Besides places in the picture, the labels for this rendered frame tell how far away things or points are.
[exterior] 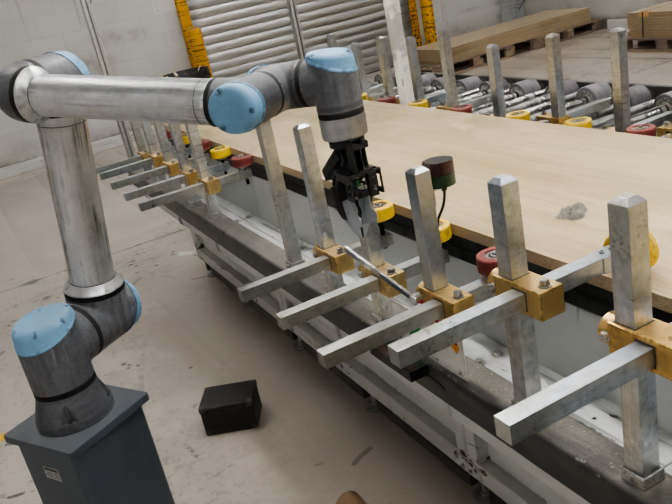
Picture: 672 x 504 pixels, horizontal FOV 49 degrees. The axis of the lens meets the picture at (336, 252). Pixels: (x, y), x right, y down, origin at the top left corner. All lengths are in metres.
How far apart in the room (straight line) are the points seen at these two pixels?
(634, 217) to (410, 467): 1.58
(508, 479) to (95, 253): 1.21
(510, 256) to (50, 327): 1.08
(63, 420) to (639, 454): 1.28
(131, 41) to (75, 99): 7.74
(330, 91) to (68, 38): 7.83
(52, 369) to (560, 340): 1.14
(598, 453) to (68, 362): 1.18
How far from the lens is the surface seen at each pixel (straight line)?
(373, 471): 2.47
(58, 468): 1.96
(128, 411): 1.94
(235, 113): 1.33
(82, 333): 1.89
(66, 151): 1.81
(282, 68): 1.46
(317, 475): 2.51
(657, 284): 1.37
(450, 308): 1.44
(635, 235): 1.04
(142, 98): 1.45
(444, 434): 2.28
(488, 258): 1.51
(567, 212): 1.69
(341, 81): 1.40
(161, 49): 9.37
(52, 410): 1.92
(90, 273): 1.92
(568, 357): 1.61
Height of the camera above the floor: 1.51
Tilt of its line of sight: 21 degrees down
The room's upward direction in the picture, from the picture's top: 12 degrees counter-clockwise
